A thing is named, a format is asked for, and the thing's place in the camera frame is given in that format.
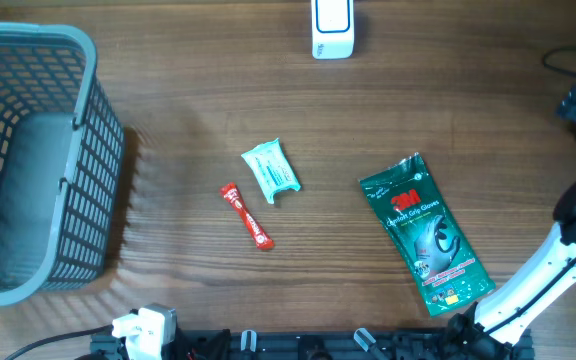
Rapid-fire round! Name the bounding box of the white barcode scanner box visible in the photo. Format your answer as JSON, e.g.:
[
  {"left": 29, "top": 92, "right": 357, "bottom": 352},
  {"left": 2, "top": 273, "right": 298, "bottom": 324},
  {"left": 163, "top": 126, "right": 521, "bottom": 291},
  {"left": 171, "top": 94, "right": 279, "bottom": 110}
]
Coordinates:
[{"left": 311, "top": 0, "right": 355, "bottom": 60}]

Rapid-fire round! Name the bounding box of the green 3M gloves packet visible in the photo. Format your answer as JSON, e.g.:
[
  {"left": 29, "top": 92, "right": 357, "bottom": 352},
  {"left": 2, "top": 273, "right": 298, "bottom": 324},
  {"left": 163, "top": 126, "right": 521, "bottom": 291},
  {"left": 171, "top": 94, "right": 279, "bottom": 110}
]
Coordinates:
[{"left": 359, "top": 153, "right": 496, "bottom": 316}]

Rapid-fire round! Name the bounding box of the grey plastic mesh basket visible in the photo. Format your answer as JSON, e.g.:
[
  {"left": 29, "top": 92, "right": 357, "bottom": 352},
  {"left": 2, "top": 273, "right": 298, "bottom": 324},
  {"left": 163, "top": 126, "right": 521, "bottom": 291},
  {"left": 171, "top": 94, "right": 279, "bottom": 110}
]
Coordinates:
[{"left": 0, "top": 23, "right": 125, "bottom": 306}]

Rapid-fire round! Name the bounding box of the red Nescafe coffee stick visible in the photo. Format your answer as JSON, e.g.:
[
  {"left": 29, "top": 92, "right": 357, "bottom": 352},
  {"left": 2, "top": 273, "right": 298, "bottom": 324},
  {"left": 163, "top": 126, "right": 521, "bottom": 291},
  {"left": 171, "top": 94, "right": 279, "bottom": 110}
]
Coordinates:
[{"left": 220, "top": 183, "right": 275, "bottom": 251}]

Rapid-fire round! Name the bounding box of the black left camera cable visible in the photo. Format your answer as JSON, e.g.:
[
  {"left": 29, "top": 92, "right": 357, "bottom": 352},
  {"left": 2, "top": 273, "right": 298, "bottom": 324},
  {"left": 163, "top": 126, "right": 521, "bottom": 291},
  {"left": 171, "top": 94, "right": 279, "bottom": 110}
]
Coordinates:
[{"left": 5, "top": 324, "right": 114, "bottom": 360}]

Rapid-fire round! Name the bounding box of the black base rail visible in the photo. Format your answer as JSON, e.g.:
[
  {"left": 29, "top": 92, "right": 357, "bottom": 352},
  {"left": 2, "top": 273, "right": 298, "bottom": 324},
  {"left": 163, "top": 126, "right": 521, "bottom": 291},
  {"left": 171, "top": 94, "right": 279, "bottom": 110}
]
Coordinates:
[{"left": 90, "top": 327, "right": 537, "bottom": 360}]

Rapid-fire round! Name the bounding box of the mint green tissue packet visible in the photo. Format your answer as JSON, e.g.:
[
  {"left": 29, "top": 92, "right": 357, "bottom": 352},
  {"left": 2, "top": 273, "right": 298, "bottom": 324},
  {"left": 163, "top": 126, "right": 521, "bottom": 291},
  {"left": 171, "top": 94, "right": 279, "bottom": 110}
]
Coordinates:
[{"left": 241, "top": 138, "right": 301, "bottom": 204}]

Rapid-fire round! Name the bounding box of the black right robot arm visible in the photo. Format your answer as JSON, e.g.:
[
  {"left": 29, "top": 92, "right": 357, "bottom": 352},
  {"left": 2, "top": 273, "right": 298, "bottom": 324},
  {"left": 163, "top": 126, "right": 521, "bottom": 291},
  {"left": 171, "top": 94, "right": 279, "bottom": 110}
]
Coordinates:
[{"left": 437, "top": 181, "right": 576, "bottom": 360}]

